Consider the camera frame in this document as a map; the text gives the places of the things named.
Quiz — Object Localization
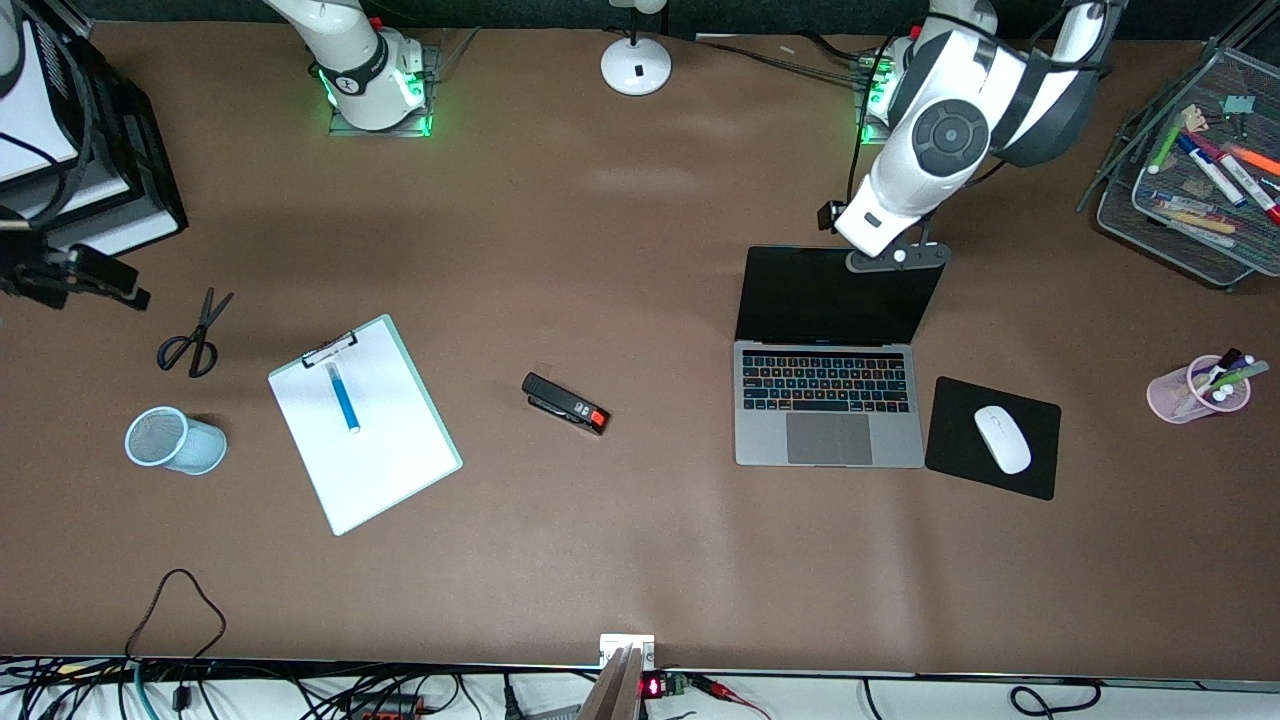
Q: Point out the grey laptop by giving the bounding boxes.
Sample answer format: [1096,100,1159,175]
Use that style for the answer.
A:
[733,245,949,469]

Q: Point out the green white marker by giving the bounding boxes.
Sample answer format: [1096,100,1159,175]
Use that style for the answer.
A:
[1148,118,1187,175]

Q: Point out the white printed marker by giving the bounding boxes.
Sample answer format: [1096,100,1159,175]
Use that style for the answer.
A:
[1148,190,1231,217]

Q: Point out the yellow marker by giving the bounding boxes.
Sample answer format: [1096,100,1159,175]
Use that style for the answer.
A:
[1165,212,1241,241]

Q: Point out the blue white marker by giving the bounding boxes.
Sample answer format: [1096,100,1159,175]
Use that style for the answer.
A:
[1176,134,1248,209]

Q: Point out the red white marker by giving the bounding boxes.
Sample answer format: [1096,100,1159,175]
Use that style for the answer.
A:
[1190,132,1280,227]

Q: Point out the green marker in cup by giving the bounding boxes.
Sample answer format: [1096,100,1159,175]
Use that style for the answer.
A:
[1205,360,1271,393]

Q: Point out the orange marker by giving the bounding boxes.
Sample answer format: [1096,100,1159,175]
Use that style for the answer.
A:
[1222,143,1280,178]

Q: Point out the white paper stack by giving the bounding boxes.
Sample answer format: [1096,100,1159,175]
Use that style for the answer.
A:
[0,160,133,223]
[0,45,81,183]
[40,195,186,256]

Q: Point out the black scissors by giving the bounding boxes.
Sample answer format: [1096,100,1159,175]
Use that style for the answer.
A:
[156,287,235,379]

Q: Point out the black stacked letter tray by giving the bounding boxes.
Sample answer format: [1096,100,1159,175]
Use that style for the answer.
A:
[0,20,190,258]

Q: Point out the light blue mesh cup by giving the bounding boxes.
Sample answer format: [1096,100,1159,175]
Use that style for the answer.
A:
[124,406,228,476]

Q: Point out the black mouse pad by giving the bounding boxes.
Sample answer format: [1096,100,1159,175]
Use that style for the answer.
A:
[924,376,1062,502]

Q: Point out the mint green clipboard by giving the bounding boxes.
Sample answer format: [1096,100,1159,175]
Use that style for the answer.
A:
[267,313,464,537]

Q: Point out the white computer mouse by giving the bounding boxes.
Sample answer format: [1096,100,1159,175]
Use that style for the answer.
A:
[973,404,1033,476]

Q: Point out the white paper sheet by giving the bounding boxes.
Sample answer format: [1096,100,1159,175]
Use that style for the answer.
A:
[269,320,457,533]

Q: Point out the pink translucent pen cup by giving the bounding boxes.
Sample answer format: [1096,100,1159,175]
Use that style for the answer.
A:
[1146,354,1253,425]

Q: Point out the white round stand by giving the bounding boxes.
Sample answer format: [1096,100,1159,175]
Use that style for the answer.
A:
[600,0,673,98]

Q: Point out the black red stapler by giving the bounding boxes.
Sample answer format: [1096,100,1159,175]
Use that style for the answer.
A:
[521,372,610,437]

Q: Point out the red connector block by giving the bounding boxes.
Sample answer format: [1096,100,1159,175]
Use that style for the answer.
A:
[345,695,431,720]

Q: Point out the black cable bundle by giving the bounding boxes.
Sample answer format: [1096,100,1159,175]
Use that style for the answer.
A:
[690,32,891,86]

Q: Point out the black looped cable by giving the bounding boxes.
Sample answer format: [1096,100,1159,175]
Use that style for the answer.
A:
[124,567,228,667]

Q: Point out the black wire mesh tray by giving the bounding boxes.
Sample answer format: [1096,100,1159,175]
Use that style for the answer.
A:
[1076,38,1280,293]

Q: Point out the black cable tangle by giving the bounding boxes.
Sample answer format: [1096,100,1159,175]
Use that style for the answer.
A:
[0,655,471,720]

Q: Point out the black coiled cable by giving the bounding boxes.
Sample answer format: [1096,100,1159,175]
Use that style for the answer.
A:
[1008,678,1103,717]

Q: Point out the red wire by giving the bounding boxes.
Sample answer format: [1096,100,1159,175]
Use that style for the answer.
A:
[695,674,773,720]

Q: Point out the white bracket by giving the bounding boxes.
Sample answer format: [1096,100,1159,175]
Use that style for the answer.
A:
[599,633,657,671]

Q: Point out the wooden post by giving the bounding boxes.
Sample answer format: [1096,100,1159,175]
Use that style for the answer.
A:
[577,645,647,720]

